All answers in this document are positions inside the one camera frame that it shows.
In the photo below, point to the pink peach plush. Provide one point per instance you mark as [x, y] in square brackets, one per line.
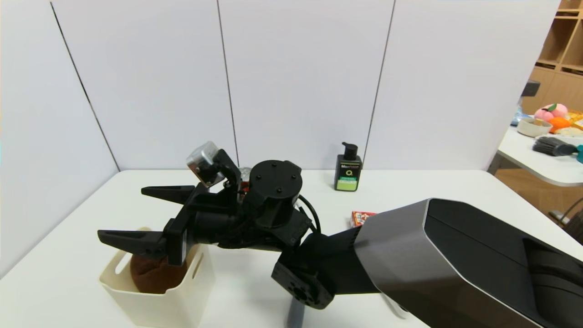
[551, 111]

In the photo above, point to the dark green pump bottle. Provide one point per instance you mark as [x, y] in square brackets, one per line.
[348, 175]

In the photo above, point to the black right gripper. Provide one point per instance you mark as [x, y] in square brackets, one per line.
[181, 230]

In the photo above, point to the cream plastic storage box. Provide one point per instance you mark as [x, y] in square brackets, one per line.
[173, 310]

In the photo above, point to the white side table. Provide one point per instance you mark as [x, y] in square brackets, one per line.
[546, 166]

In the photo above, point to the blue plate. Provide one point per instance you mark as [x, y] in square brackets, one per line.
[519, 119]

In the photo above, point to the brown towel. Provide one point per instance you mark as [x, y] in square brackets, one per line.
[150, 278]

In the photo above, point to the red drink can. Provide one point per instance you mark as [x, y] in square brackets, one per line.
[245, 172]

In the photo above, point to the black bristle brush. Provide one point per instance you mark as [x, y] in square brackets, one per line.
[551, 146]

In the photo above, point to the wooden shelf unit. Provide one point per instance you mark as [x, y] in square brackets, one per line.
[560, 54]

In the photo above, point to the white bowl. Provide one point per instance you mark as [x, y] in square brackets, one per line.
[534, 128]

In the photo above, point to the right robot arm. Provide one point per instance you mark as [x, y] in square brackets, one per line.
[455, 259]

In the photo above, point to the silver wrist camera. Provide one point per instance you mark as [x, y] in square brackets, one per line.
[204, 164]

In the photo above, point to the orange plush fruit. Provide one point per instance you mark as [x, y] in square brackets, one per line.
[561, 124]

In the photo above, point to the red cartoon snack box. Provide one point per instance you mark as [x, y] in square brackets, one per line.
[360, 218]

